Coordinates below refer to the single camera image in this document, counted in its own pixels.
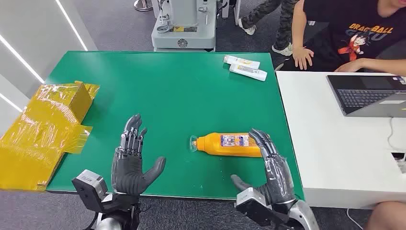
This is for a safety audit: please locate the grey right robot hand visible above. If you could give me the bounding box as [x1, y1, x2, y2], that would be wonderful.
[230, 128, 297, 206]

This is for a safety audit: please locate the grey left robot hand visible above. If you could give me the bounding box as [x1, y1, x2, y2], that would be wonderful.
[111, 114, 167, 196]

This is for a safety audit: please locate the orange plastic bottle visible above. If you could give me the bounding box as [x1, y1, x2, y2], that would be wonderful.
[189, 132, 264, 158]

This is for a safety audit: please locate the white desk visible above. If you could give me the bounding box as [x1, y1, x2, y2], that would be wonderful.
[276, 70, 406, 210]

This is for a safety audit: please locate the green top table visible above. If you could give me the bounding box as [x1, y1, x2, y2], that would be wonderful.
[45, 50, 305, 201]

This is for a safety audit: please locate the yellow taped cardboard box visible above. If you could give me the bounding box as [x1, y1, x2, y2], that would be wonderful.
[0, 80, 101, 192]

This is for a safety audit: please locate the white cosmetic tube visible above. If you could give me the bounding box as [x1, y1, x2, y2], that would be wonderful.
[229, 63, 268, 82]
[223, 54, 261, 70]

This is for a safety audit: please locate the person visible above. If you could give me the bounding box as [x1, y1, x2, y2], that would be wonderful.
[237, 0, 300, 57]
[279, 0, 406, 75]
[364, 201, 406, 230]

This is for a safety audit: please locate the grey laptop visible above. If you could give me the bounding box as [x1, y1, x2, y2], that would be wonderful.
[327, 74, 406, 118]

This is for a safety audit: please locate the black white desk device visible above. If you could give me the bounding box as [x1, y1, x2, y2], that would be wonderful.
[392, 152, 406, 174]

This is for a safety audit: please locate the grey white machine base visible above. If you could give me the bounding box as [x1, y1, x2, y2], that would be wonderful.
[151, 0, 218, 52]

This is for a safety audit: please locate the chrome stand base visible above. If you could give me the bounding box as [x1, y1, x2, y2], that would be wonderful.
[133, 0, 154, 12]

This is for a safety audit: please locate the white furniture panel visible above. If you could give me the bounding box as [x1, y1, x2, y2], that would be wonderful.
[221, 0, 243, 26]

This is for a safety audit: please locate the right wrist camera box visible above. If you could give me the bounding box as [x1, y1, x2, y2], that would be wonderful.
[235, 187, 289, 228]

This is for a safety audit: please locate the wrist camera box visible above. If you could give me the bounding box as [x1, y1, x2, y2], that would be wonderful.
[235, 187, 289, 228]
[72, 169, 109, 213]

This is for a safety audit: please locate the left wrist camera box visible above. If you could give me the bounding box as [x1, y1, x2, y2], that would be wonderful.
[72, 169, 109, 213]

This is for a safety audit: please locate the white cable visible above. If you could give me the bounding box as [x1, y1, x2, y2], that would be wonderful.
[387, 117, 406, 153]
[346, 208, 364, 230]

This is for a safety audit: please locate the wall light strip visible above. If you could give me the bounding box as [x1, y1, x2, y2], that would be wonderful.
[0, 92, 23, 112]
[55, 0, 89, 51]
[0, 34, 45, 84]

